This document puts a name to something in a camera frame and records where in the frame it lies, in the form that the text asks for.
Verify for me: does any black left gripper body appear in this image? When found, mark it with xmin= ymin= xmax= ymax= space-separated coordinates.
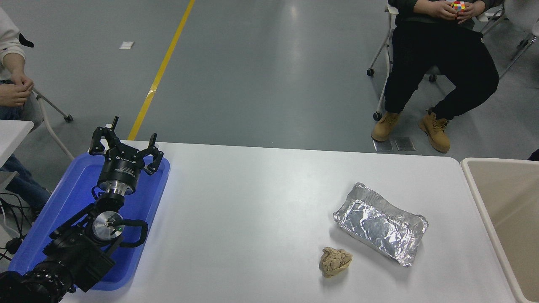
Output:
xmin=97 ymin=154 xmax=147 ymax=190

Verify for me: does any pale-top person's left hand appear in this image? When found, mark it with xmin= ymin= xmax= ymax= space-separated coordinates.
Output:
xmin=11 ymin=73 xmax=35 ymax=92

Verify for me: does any pale-top person's right hand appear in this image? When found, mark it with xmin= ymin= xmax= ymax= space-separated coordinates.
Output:
xmin=0 ymin=84 xmax=30 ymax=107

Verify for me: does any dark-clothed person's right hand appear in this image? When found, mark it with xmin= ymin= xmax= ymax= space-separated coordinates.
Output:
xmin=414 ymin=0 xmax=458 ymax=21

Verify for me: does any dark-clothed person's left hand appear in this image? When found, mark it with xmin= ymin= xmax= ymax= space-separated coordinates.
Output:
xmin=459 ymin=0 xmax=487 ymax=20

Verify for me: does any grey-legged wheeled chair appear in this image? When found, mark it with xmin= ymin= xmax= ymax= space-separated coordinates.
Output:
xmin=25 ymin=88 xmax=77 ymax=160

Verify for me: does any blue plastic tray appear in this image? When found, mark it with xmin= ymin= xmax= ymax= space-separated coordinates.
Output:
xmin=8 ymin=151 xmax=171 ymax=292

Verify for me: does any small white side table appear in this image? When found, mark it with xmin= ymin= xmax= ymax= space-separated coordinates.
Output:
xmin=0 ymin=120 xmax=34 ymax=190

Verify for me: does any person in pale top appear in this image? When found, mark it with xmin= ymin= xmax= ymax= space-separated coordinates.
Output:
xmin=0 ymin=6 xmax=53 ymax=209

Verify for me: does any crumpled tan paper ball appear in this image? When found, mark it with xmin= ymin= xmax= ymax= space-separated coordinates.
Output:
xmin=319 ymin=247 xmax=353 ymax=279

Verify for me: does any white wheeled chair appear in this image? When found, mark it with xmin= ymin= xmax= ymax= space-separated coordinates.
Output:
xmin=366 ymin=0 xmax=437 ymax=121

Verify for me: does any crinkled foil tray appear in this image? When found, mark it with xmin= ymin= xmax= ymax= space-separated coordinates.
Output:
xmin=333 ymin=182 xmax=429 ymax=267

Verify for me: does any person in dark clothes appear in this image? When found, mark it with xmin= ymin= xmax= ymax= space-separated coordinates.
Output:
xmin=371 ymin=0 xmax=500 ymax=153

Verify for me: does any large pale bin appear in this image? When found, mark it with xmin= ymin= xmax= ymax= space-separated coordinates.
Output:
xmin=460 ymin=157 xmax=539 ymax=303

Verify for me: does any white chair with grey legs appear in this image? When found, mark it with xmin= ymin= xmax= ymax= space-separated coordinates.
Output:
xmin=480 ymin=0 xmax=539 ymax=80

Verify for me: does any black floor cable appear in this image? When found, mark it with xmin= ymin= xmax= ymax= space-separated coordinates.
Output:
xmin=0 ymin=193 xmax=33 ymax=236

